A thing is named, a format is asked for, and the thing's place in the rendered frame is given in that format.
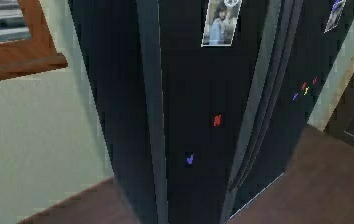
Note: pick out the wooden framed window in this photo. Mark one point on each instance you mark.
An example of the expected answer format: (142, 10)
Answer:
(21, 56)

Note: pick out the small yellow fridge magnet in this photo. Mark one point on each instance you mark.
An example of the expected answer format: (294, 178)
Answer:
(306, 91)

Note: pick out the black fridge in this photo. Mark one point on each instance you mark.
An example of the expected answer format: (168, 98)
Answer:
(198, 100)

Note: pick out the small red fridge magnet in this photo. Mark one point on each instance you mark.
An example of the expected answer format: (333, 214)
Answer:
(304, 86)
(314, 80)

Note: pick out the dark brown cupboard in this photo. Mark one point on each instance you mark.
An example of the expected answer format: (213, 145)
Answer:
(351, 110)

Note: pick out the small tilted photo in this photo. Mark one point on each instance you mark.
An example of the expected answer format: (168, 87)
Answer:
(334, 16)

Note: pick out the small blue fridge magnet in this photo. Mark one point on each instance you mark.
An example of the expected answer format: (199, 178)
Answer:
(295, 96)

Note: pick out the photo of a person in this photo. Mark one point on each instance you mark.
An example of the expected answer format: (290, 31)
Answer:
(218, 26)

